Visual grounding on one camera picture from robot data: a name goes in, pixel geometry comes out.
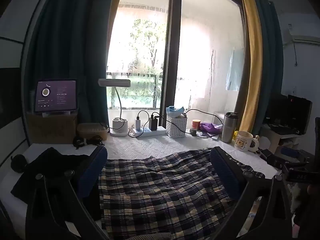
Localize bundle of black cables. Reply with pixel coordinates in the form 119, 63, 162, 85
73, 135, 105, 149

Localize printed cardboard box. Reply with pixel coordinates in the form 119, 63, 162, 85
26, 111, 78, 145

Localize window with dark frame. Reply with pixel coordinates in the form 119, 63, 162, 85
106, 0, 250, 130

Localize tablet with purple screen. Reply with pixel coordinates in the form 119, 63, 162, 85
34, 79, 78, 113

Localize white air conditioner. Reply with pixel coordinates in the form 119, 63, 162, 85
287, 24, 320, 46

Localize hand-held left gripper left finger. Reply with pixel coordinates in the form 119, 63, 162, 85
25, 145, 108, 240

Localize flat papers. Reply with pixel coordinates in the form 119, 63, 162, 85
200, 131, 220, 139

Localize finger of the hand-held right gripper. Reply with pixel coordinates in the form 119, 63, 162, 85
259, 149, 284, 168

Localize steel tumbler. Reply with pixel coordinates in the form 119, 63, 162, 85
221, 112, 239, 143

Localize black round zip case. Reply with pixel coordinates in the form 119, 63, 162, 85
10, 155, 28, 173

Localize yellow curtain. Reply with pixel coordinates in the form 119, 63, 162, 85
236, 0, 263, 133

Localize white desk lamp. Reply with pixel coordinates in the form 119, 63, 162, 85
98, 79, 131, 137

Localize purple cloth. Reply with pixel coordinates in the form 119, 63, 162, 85
200, 122, 223, 133

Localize white bear mug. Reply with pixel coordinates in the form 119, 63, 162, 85
234, 130, 260, 153

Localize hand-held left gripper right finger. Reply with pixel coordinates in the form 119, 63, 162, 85
210, 146, 294, 240

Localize white perforated basket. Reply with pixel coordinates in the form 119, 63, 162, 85
166, 115, 188, 138

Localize plaid flannel shirt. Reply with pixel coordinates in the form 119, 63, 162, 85
99, 148, 265, 240

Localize black garment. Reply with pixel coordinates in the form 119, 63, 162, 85
11, 147, 103, 220

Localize black open case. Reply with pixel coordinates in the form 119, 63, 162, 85
265, 94, 313, 135

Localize black charging cable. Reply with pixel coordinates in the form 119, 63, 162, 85
152, 109, 225, 137
128, 110, 150, 138

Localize blue face mask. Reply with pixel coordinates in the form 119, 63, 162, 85
166, 106, 186, 117

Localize small white shelf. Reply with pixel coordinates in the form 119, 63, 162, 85
260, 125, 300, 155

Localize white power strip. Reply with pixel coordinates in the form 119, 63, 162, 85
132, 126, 167, 137

